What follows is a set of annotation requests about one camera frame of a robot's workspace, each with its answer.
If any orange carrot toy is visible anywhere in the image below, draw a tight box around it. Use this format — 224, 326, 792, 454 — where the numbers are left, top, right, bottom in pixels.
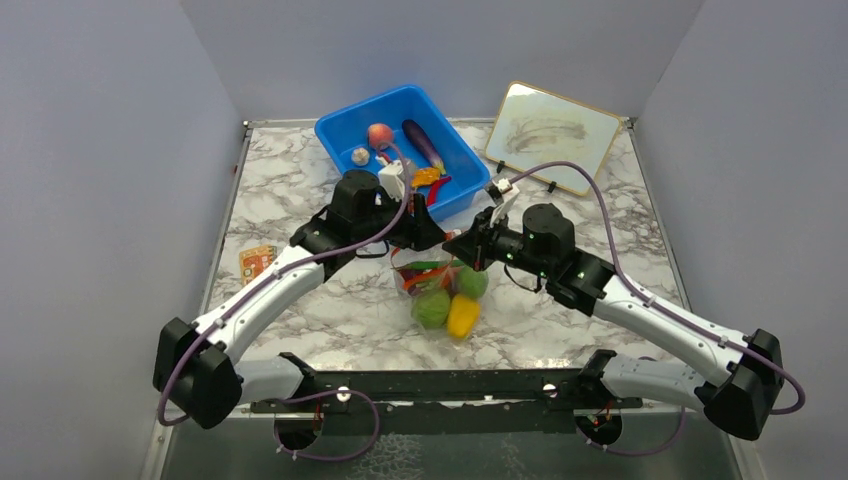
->
402, 265, 451, 290

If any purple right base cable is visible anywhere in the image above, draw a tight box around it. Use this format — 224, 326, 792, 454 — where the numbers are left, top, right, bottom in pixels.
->
574, 397, 688, 458

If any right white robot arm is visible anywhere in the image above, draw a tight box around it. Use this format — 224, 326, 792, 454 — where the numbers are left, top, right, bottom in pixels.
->
442, 204, 783, 441

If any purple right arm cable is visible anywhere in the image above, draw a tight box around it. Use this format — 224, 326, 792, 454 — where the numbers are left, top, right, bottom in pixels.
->
503, 160, 808, 417

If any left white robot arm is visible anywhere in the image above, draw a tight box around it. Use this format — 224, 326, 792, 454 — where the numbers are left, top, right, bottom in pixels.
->
152, 170, 445, 429

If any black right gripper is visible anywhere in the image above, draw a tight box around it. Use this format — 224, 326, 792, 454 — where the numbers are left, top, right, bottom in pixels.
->
443, 206, 553, 280

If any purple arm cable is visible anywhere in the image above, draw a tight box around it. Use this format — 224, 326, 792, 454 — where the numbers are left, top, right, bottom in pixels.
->
156, 142, 412, 427
503, 160, 808, 417

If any purple eggplant toy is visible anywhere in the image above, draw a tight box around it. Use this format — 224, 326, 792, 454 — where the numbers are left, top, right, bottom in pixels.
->
401, 119, 446, 175

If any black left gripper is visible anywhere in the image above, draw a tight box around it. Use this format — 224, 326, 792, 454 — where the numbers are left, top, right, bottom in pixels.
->
354, 189, 448, 252

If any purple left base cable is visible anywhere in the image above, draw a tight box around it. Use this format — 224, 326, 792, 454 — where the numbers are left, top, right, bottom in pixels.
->
272, 389, 382, 464

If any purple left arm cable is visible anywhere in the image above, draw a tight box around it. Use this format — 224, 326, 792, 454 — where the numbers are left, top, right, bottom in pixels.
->
156, 142, 412, 427

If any blue plastic bin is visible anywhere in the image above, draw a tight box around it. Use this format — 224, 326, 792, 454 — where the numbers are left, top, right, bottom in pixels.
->
314, 84, 490, 222

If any peach toy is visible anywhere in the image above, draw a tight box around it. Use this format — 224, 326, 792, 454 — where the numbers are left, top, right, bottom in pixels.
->
366, 123, 394, 151

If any clear zip bag orange zipper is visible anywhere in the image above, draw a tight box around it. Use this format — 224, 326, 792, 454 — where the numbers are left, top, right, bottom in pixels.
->
389, 245, 489, 341

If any green cabbage toy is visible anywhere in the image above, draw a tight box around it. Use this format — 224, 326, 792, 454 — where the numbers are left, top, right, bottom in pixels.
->
411, 289, 451, 329

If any orange card tile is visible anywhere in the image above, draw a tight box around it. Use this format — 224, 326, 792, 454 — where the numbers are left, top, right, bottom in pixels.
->
238, 244, 277, 286

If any red chili toy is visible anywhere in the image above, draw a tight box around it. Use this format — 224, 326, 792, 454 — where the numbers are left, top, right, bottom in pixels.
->
426, 176, 452, 206

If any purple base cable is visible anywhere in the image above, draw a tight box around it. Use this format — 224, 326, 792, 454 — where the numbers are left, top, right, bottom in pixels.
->
272, 389, 382, 464
574, 397, 688, 458

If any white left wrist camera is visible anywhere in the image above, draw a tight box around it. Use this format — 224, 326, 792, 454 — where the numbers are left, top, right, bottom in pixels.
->
376, 155, 406, 201

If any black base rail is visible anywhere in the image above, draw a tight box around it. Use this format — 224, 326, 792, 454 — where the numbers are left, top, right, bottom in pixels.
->
249, 368, 642, 436

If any green artichoke toy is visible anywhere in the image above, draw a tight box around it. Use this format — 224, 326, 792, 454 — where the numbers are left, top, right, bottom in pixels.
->
455, 266, 489, 300

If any white garlic toy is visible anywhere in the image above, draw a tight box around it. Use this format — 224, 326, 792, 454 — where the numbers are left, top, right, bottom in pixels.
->
351, 147, 370, 167

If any gold framed whiteboard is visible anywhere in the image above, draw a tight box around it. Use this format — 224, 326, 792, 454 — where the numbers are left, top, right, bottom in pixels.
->
484, 81, 623, 177

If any small orange pepper toy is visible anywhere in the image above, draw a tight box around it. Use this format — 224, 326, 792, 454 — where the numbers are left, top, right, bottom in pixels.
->
410, 167, 442, 190

